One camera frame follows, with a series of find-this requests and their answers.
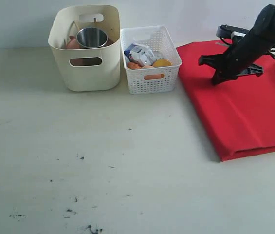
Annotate white woven plastic basket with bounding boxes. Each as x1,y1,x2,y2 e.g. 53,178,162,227
120,26,182,94

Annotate brown round plate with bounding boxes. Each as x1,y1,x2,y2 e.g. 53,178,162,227
66,38,102,66

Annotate fried chicken nugget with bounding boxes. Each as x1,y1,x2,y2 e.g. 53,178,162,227
127,62,142,70

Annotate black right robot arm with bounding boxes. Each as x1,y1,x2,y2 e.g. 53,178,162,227
198,4,275,85

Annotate stainless steel cup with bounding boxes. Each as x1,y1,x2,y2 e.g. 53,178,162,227
76,27,108,49

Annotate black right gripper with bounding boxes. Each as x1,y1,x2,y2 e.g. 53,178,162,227
198,30,274,85

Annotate red scalloped table cloth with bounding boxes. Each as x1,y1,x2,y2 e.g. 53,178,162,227
177,40,275,161

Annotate brown egg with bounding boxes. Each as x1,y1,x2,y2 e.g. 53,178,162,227
142,65,164,80

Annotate cream plastic bin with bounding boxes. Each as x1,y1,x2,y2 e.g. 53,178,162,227
48,5,122,92

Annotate yellow lemon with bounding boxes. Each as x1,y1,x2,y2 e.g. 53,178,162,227
152,58,172,68

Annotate blue white milk carton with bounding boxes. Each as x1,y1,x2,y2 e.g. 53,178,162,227
124,43,157,67

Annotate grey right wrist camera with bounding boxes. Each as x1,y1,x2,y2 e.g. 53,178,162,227
216,24,249,39

